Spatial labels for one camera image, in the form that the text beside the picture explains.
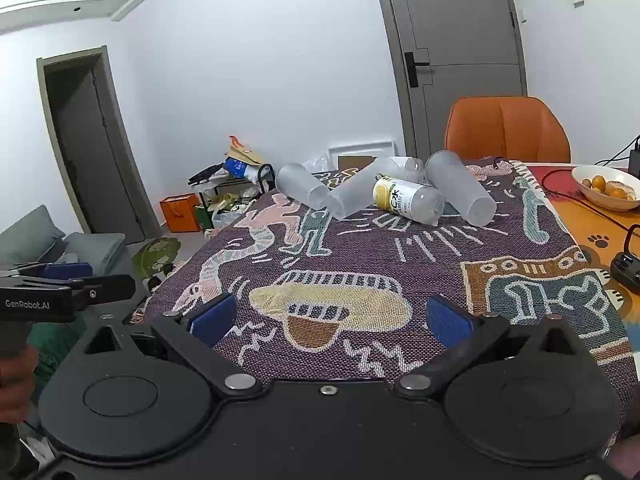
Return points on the yellow label plastic bottle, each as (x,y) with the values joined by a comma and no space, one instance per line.
(407,199)

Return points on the white flat board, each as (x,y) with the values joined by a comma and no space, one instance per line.
(360,147)

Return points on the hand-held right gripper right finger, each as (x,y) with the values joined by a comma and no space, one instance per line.
(450,322)

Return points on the black charger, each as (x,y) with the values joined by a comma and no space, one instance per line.
(635,160)

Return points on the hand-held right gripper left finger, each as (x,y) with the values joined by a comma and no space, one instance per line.
(212,319)

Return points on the brown cardboard box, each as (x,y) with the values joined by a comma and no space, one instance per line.
(356,162)

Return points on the yellow orange toy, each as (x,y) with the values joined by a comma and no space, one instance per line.
(242,150)

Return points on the white bowl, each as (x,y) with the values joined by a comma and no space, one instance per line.
(590,195)

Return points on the long frosted plastic cup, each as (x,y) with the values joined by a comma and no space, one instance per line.
(357,190)

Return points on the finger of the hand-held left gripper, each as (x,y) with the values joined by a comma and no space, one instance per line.
(107,290)
(67,270)

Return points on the green camouflage round cushion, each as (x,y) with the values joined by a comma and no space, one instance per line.
(156,257)

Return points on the orange chair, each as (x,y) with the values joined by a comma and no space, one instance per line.
(505,127)

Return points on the dark brown door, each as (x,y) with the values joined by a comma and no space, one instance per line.
(85,150)

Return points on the wide frosted plastic cup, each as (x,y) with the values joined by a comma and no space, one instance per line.
(460,187)

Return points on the orange paw print tablecloth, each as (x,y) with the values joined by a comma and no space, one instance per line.
(585,225)

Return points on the grey door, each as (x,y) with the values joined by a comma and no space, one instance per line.
(450,25)

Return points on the black storage rack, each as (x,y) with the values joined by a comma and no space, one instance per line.
(215,175)

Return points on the orange paper bag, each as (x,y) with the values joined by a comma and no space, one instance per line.
(179,212)

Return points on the grey sofa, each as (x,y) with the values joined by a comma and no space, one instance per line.
(30,240)

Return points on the small orange fruit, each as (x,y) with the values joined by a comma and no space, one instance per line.
(597,181)
(619,193)

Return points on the dark green cloth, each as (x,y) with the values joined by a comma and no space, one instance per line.
(52,347)

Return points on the white plastic bag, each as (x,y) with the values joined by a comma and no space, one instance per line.
(227,215)

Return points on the blue white packet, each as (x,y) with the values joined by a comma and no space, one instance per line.
(240,169)

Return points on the short frosted plastic cup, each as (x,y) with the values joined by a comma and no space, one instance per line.
(300,182)

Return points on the black power strip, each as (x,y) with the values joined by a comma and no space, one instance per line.
(626,270)

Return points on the purple printed blanket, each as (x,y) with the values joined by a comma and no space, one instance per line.
(375,260)

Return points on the person's left hand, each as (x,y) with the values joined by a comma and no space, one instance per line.
(17,385)

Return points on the clear plastic cup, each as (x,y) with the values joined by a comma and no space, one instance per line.
(409,166)

